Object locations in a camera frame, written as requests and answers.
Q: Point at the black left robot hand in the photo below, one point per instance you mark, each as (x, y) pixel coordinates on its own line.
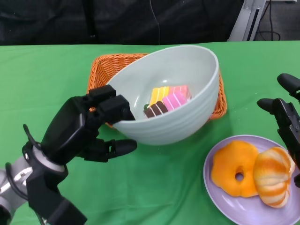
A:
(68, 131)

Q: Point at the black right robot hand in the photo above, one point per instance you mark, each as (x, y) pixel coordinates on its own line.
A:
(287, 117)

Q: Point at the pale twisted bread orange glaze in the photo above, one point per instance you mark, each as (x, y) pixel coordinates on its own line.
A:
(272, 175)

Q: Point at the brown and pink layered cake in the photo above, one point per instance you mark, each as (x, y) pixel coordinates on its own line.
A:
(161, 107)

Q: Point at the grey-green round bowl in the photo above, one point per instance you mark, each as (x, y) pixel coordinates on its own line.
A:
(168, 93)

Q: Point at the yellow and pink layered cake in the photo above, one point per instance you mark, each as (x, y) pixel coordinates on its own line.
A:
(168, 92)

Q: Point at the orange wicker basket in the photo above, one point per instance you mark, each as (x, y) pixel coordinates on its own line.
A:
(100, 68)

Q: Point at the lavender round plate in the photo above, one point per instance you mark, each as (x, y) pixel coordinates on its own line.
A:
(225, 206)

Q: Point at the green tablecloth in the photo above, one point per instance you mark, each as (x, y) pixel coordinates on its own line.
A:
(47, 77)

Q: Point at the black backdrop curtain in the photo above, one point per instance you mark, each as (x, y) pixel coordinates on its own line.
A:
(93, 21)

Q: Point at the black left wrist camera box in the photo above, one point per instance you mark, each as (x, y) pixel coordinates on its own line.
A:
(51, 199)

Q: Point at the aluminium frame stand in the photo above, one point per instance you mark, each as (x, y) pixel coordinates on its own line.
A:
(246, 21)

